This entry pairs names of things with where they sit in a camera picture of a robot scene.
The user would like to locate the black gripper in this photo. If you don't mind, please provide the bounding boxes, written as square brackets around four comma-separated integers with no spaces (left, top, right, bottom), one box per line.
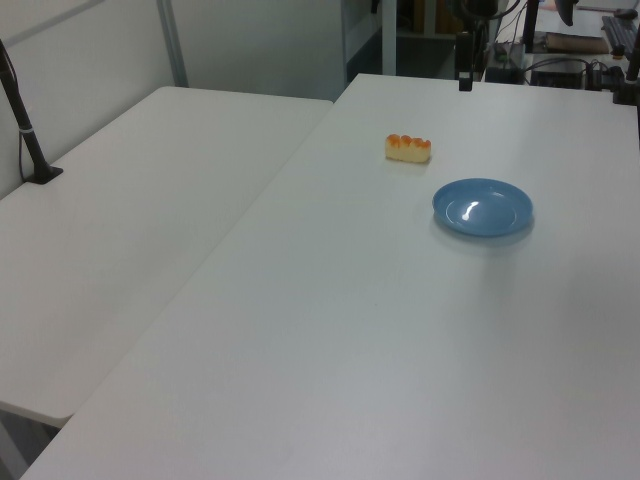
[455,30,475,93]

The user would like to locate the orange topped bread loaf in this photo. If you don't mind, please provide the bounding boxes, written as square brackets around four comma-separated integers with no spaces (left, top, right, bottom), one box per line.
[384,133,432,164]

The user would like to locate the blue round plate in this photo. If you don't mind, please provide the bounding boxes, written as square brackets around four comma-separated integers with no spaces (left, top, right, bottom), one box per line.
[431,178,535,238]

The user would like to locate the small grey device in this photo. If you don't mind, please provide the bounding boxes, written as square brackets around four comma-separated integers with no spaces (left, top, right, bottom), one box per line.
[485,42,526,84]

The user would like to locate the grey metal shelf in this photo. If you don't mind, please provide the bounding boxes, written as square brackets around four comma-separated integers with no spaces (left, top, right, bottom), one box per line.
[381,0,462,77]

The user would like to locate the black electronics box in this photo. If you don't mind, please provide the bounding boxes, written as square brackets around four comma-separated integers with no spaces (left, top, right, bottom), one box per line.
[529,57,592,89]

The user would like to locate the white cabinet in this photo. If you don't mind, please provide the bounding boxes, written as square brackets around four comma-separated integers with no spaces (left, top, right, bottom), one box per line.
[341,0,386,87]

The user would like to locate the brown flat board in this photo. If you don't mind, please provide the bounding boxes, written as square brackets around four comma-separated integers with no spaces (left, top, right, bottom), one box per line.
[544,31,609,54]

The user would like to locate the black clamp stand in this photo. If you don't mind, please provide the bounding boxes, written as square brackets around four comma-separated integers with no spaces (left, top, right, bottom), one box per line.
[611,29,640,107]

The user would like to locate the black keyboard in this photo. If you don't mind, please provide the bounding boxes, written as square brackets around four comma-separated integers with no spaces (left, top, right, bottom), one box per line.
[601,14,640,49]

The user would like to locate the black vertical post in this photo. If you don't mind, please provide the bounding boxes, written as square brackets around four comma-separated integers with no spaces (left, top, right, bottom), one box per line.
[522,0,541,54]

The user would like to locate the black camera stand pole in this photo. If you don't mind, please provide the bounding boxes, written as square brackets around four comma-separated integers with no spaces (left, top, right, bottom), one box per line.
[0,38,65,187]

